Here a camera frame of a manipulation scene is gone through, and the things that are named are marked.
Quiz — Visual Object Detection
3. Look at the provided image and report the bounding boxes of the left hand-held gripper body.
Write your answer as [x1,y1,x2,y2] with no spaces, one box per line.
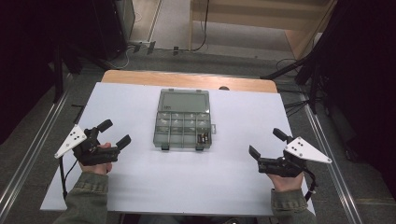
[54,124,121,167]

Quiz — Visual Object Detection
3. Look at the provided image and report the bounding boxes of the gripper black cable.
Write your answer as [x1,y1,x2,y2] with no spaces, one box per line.
[304,169,318,203]
[58,156,78,201]

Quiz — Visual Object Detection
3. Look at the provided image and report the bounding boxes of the light wooden desk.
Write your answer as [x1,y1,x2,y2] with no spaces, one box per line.
[189,0,339,61]

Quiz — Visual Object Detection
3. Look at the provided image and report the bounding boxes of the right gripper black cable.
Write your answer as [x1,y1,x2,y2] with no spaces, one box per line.
[304,169,318,203]

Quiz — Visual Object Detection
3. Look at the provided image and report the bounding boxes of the metal floor rail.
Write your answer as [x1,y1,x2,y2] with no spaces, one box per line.
[302,101,364,224]
[0,90,70,213]

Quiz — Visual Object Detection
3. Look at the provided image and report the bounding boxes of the black metal stand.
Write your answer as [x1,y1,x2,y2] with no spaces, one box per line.
[51,43,82,105]

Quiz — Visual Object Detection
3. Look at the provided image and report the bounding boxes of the transparent grey compartment box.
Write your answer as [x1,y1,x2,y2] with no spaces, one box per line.
[152,88,217,152]

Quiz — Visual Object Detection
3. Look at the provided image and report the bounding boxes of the white table board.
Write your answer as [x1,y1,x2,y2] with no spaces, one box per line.
[40,81,316,217]

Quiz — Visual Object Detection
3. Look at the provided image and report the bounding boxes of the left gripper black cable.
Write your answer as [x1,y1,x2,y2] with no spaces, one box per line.
[58,156,78,201]

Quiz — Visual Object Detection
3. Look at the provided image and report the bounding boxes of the wooden table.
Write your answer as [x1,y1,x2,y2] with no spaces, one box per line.
[101,69,278,94]

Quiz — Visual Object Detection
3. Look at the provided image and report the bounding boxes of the black floor cables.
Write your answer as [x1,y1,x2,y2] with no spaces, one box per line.
[276,57,313,119]

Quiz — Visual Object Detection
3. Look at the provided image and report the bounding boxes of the black power cable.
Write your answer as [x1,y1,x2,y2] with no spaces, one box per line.
[190,0,211,52]

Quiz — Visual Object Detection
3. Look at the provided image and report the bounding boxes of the person's left hand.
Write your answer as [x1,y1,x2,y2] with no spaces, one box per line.
[78,142,114,175]

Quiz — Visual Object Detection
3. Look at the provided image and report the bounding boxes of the black cabinet with glass door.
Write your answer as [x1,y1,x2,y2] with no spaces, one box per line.
[113,0,136,48]

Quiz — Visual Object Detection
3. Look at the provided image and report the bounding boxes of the black tripod stand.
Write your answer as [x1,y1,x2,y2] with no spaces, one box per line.
[260,46,332,117]

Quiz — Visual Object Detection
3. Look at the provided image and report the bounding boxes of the white floor cable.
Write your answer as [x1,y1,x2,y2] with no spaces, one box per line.
[106,46,131,70]

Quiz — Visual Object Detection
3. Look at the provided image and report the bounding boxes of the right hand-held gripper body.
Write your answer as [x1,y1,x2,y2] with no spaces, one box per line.
[257,136,332,178]

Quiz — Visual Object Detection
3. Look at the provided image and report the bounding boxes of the person's right hand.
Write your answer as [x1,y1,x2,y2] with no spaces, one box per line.
[267,172,304,193]

